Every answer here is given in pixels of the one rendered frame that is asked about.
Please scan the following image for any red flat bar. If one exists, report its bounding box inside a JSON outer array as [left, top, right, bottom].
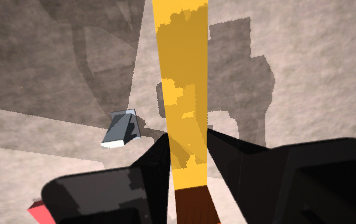
[[28, 200, 55, 224]]

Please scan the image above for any yellow and orange bar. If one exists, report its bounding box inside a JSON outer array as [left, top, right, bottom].
[[152, 0, 221, 224]]

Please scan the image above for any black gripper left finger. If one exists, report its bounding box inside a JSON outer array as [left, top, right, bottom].
[[41, 133, 171, 224]]

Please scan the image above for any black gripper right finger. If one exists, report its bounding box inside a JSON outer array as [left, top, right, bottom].
[[207, 128, 356, 224]]

